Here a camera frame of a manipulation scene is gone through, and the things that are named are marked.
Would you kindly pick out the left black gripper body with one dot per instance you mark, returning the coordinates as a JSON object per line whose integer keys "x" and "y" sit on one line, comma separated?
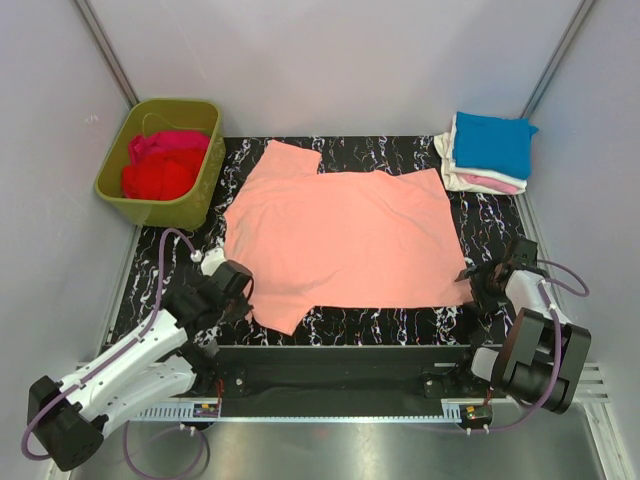
{"x": 235, "y": 308}

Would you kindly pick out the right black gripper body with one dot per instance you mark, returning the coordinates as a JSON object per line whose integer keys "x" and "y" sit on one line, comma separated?
{"x": 484, "y": 291}

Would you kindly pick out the salmon pink t shirt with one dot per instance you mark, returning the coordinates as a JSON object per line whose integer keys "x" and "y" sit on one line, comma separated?
{"x": 346, "y": 240}

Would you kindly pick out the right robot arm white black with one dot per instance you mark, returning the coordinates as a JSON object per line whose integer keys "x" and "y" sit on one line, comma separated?
{"x": 543, "y": 355}

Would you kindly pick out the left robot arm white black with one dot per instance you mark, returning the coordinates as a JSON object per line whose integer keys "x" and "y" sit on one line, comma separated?
{"x": 69, "y": 419}

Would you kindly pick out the light pink folded t shirt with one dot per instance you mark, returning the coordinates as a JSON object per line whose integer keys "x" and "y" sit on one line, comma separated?
{"x": 493, "y": 184}

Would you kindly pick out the cream folded t shirt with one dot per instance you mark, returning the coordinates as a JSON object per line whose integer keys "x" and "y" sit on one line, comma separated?
{"x": 453, "y": 180}

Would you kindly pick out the white folded t shirt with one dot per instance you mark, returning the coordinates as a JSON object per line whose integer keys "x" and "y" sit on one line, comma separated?
{"x": 483, "y": 172}

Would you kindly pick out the left small controller board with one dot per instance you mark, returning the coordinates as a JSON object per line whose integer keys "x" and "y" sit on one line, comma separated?
{"x": 206, "y": 409}

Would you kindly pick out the small controller board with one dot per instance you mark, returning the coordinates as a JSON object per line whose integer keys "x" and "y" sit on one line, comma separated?
{"x": 479, "y": 413}
{"x": 206, "y": 409}

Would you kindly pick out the red t shirt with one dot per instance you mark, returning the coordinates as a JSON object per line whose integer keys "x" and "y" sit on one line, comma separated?
{"x": 162, "y": 176}

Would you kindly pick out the right small controller board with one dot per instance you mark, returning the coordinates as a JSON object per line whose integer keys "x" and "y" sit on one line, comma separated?
{"x": 479, "y": 413}

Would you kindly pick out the olive green plastic bin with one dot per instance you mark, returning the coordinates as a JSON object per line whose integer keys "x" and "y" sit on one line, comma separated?
{"x": 149, "y": 117}

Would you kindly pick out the magenta t shirt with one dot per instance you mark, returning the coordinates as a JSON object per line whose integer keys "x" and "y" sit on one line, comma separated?
{"x": 141, "y": 146}

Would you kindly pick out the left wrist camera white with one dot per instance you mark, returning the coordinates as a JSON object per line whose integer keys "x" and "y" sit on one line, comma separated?
{"x": 209, "y": 261}

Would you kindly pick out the aluminium frame rail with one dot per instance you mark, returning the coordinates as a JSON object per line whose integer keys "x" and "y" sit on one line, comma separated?
{"x": 591, "y": 388}

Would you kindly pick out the white slotted cable duct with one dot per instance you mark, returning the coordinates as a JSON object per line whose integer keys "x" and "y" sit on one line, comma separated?
{"x": 380, "y": 410}

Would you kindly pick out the right corner aluminium post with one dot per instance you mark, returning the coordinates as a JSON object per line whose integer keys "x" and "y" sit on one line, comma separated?
{"x": 576, "y": 24}

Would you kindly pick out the corner aluminium post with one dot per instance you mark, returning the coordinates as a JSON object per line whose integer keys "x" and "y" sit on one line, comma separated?
{"x": 100, "y": 38}
{"x": 576, "y": 24}

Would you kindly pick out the left corner aluminium post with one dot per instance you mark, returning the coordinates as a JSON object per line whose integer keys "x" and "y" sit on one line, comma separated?
{"x": 100, "y": 38}

